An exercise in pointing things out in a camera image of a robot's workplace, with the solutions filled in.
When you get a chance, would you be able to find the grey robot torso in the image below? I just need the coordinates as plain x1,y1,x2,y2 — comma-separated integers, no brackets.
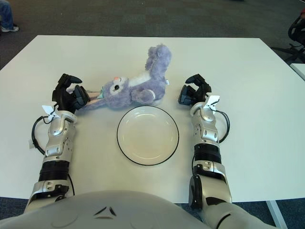
0,189,210,229

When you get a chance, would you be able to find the seated person in jeans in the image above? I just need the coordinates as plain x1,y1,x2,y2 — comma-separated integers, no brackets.
0,0,20,33

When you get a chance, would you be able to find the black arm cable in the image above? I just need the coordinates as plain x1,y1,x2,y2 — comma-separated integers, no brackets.
31,115,76,196
214,109,231,144

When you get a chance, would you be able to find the white table leg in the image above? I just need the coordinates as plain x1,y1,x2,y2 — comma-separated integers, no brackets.
266,200,288,229

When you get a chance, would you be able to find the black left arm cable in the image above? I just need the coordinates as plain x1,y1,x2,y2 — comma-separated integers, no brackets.
31,115,76,196

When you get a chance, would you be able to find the black office chair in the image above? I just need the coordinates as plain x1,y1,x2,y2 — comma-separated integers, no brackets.
273,14,305,62

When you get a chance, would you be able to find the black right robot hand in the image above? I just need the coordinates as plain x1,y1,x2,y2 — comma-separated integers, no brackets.
177,73,212,105

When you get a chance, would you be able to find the purple plush bunny doll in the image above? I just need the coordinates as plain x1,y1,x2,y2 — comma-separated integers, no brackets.
67,42,172,111

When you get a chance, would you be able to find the white plate with black rim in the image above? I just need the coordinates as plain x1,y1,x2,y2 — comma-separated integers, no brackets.
116,105,179,167

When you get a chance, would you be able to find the white neighbouring table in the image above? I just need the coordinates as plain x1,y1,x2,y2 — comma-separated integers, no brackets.
290,63,305,81

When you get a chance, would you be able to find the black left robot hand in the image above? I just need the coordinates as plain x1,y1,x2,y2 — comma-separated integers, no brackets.
51,73,91,113

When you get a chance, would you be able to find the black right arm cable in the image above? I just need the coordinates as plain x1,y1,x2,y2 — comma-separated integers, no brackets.
214,109,231,144

